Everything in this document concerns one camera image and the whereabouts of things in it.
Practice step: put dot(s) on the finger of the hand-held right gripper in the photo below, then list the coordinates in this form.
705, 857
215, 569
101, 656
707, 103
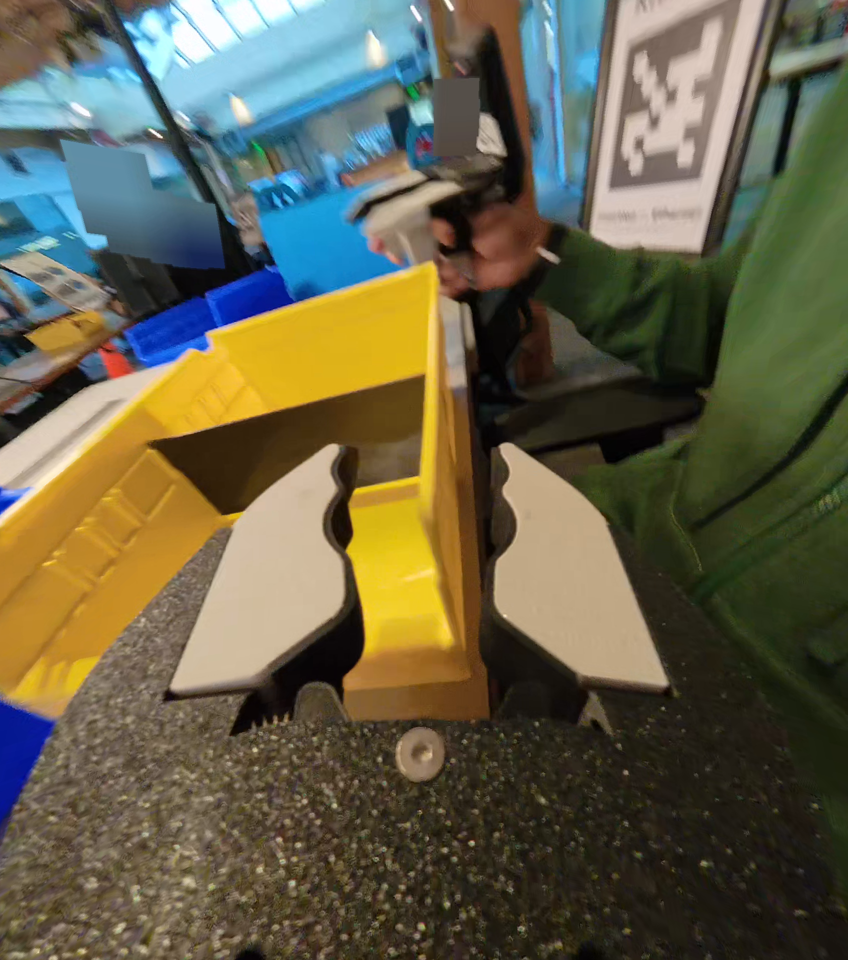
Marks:
402, 210

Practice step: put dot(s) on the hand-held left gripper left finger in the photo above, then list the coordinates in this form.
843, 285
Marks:
267, 593

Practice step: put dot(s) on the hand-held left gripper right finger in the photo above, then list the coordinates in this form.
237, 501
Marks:
574, 593

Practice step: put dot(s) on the yellow plastic bin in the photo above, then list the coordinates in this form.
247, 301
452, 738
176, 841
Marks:
319, 345

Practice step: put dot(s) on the person's right hand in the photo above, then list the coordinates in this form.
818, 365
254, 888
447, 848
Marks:
499, 248

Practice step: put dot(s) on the black divider panel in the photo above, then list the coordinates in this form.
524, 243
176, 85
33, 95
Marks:
244, 458

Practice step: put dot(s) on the framed printed tag board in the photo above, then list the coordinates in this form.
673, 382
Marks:
679, 90

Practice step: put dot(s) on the black metal pole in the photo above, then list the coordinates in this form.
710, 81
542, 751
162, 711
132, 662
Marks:
169, 120

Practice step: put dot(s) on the orange traffic cone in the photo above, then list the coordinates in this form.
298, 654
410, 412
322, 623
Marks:
115, 360

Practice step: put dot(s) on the yellow box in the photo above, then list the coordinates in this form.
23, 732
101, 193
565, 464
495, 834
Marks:
67, 330

